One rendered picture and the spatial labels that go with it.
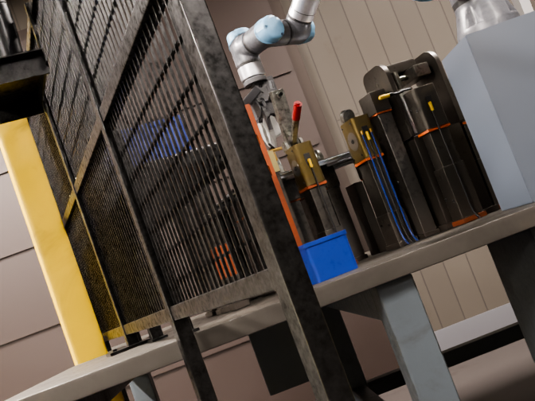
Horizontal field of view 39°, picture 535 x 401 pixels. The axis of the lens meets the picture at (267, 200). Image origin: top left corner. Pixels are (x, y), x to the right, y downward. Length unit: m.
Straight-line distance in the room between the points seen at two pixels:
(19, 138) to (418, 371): 1.51
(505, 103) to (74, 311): 1.43
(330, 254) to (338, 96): 2.90
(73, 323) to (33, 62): 0.91
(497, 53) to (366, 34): 2.89
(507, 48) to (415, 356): 0.72
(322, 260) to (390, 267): 0.21
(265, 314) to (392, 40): 3.34
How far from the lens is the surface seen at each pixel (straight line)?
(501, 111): 1.77
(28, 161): 2.54
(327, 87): 4.53
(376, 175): 2.08
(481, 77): 1.78
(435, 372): 1.59
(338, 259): 1.69
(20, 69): 1.89
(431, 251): 1.54
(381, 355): 4.40
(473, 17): 1.88
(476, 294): 4.56
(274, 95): 2.08
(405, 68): 2.24
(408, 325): 1.57
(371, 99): 2.11
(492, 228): 1.58
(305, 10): 2.25
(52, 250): 2.48
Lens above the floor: 0.76
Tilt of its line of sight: 5 degrees up
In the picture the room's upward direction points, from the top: 20 degrees counter-clockwise
